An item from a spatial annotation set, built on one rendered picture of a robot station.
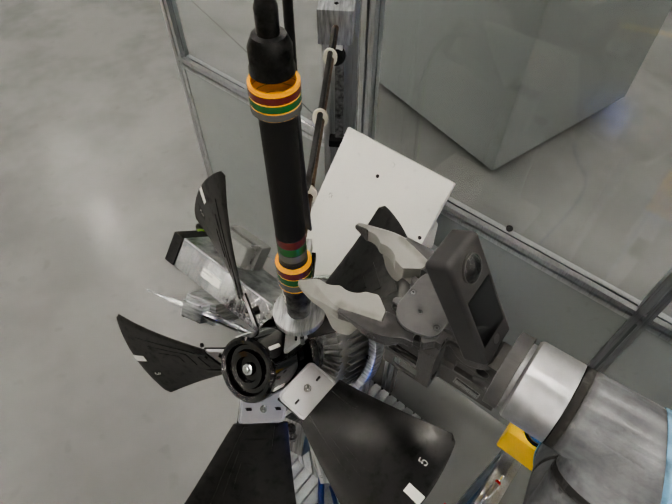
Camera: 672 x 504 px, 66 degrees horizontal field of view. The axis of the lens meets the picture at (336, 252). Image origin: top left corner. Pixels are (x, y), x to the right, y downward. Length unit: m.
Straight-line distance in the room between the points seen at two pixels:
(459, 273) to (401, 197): 0.66
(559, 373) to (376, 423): 0.52
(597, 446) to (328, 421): 0.55
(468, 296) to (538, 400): 0.10
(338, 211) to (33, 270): 2.07
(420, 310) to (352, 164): 0.67
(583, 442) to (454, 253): 0.17
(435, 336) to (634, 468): 0.17
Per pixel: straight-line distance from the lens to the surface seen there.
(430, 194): 1.02
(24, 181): 3.41
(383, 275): 0.81
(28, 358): 2.65
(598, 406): 0.45
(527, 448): 1.10
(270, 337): 0.93
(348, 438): 0.92
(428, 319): 0.46
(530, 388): 0.45
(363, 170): 1.08
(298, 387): 0.94
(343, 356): 1.02
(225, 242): 0.95
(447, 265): 0.39
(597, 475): 0.47
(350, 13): 1.05
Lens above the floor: 2.06
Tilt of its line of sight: 53 degrees down
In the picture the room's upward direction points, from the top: straight up
